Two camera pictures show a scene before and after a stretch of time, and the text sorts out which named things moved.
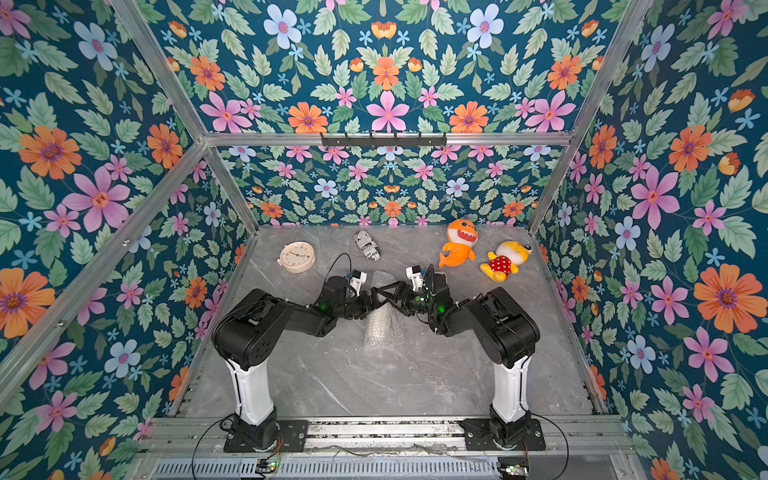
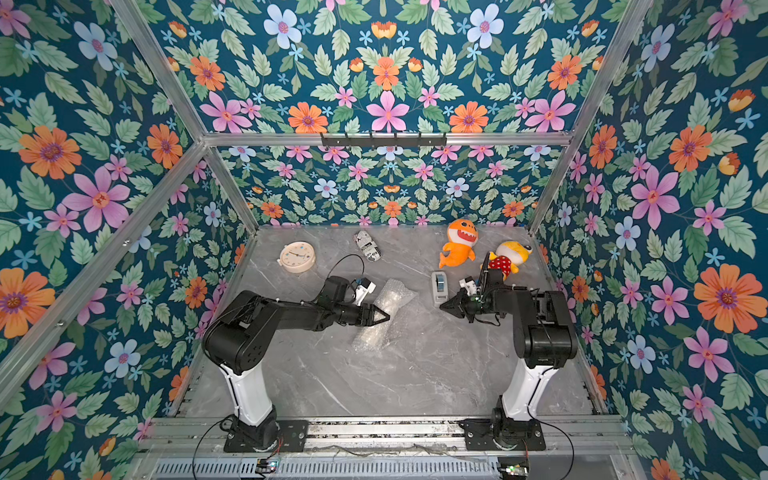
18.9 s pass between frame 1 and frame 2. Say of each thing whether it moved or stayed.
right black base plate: stayed
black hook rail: stayed
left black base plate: stayed
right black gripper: moved
